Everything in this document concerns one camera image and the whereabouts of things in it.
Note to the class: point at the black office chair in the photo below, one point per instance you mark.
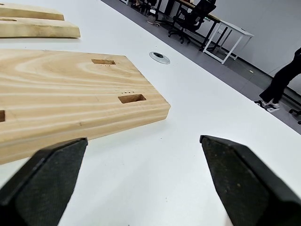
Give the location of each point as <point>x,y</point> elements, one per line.
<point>188,21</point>

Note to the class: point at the wooden bar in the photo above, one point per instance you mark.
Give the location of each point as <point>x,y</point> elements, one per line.
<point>28,12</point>
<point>35,28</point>

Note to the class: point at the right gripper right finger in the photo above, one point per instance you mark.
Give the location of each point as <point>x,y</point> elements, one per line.
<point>242,186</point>

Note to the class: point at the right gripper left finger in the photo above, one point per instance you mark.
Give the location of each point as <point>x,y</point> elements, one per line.
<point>44,186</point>

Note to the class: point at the wooden seat board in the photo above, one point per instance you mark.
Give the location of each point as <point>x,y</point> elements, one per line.
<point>61,94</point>

